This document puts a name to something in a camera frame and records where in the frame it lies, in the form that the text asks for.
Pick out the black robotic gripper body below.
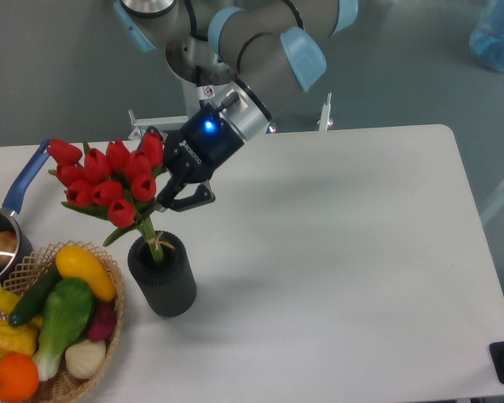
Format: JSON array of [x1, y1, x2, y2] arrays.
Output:
[[164, 104, 244, 185]]

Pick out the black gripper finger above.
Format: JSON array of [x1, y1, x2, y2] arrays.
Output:
[[154, 175, 216, 212], [144, 126, 168, 144]]

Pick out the red tulip bouquet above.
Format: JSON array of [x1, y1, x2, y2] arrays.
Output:
[[47, 134, 165, 246]]

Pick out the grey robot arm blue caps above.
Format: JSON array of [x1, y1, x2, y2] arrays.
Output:
[[142, 1, 359, 217]]

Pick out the dark grey ribbed vase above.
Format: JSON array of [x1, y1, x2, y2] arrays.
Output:
[[128, 231, 197, 317]]

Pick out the yellow squash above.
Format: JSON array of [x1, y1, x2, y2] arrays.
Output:
[[55, 245, 117, 302]]

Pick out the purple red radish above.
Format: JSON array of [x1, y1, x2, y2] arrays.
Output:
[[87, 303, 117, 342]]

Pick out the green bok choy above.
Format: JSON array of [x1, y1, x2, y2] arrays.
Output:
[[33, 278, 94, 382]]

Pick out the dark green cucumber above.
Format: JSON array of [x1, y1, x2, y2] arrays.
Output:
[[8, 266, 62, 327]]

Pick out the brown bread roll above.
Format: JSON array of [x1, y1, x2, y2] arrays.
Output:
[[0, 231, 17, 268]]

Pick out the white garlic bulb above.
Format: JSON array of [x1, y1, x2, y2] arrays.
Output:
[[65, 339, 106, 379]]

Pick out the yellow banana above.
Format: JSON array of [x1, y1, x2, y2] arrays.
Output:
[[0, 283, 21, 316]]

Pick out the yellow bell pepper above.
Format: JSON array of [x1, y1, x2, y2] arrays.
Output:
[[0, 320, 38, 361]]

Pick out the orange fruit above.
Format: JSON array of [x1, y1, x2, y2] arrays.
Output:
[[0, 353, 39, 402]]

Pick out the blue handled saucepan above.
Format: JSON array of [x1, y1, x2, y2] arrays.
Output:
[[0, 139, 50, 283]]

